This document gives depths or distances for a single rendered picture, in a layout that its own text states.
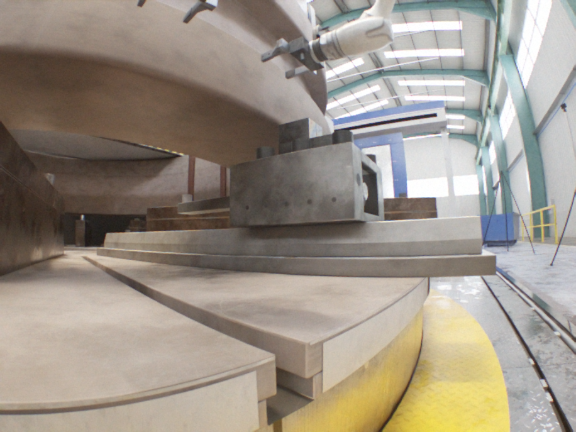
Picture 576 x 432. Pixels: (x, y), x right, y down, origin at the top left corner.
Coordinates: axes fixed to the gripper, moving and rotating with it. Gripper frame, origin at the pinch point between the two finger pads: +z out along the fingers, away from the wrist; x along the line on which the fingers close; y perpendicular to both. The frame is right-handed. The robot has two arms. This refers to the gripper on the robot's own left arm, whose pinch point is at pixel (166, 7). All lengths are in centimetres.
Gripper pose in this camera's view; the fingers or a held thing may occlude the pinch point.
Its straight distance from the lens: 81.2
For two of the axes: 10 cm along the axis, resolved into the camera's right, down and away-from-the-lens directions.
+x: -7.0, -0.5, -7.2
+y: -0.2, -10.0, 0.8
